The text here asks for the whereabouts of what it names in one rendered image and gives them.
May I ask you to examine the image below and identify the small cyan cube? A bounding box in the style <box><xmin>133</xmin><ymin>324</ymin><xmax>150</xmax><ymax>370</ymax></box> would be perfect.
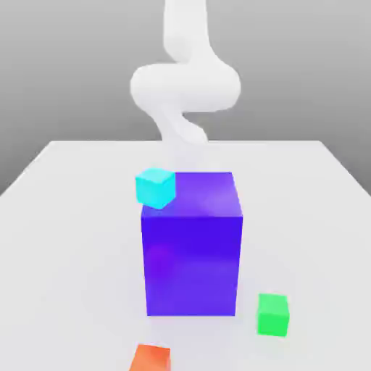
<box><xmin>135</xmin><ymin>167</ymin><xmax>177</xmax><ymax>210</ymax></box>

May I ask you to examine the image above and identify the large purple box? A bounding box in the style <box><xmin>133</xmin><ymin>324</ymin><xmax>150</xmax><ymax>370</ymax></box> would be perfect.
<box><xmin>140</xmin><ymin>171</ymin><xmax>243</xmax><ymax>317</ymax></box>

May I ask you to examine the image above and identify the small green cube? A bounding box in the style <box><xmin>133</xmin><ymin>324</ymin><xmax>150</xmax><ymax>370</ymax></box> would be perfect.
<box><xmin>257</xmin><ymin>293</ymin><xmax>291</xmax><ymax>338</ymax></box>

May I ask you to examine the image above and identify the small orange cube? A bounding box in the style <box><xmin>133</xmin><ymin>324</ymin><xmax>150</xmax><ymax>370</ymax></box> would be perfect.
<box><xmin>128</xmin><ymin>343</ymin><xmax>172</xmax><ymax>371</ymax></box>

